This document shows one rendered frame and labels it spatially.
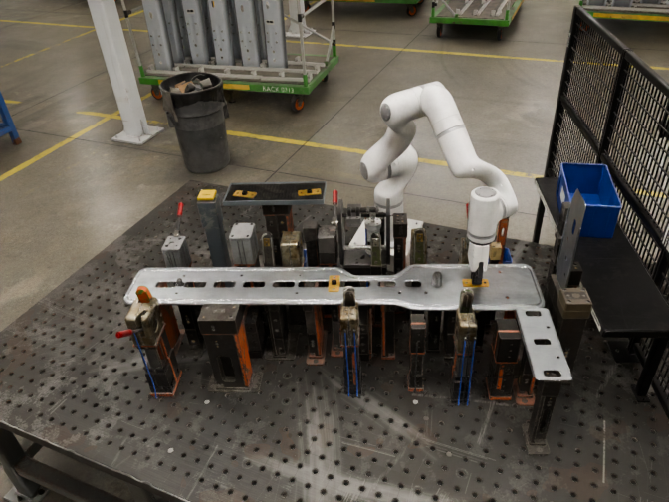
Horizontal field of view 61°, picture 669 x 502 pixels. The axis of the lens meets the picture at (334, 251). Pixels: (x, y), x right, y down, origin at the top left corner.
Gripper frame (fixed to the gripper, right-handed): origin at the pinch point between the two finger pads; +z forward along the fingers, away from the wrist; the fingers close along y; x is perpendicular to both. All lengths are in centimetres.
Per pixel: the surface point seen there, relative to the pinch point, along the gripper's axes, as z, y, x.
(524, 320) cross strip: 2.9, 17.6, 12.0
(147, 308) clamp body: -4, 19, -103
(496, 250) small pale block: -2.4, -10.8, 7.8
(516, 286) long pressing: 2.9, 1.6, 12.7
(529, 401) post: 32.4, 24.3, 16.2
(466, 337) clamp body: 2.7, 25.0, -6.0
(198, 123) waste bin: 57, -263, -174
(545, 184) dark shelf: 0, -58, 35
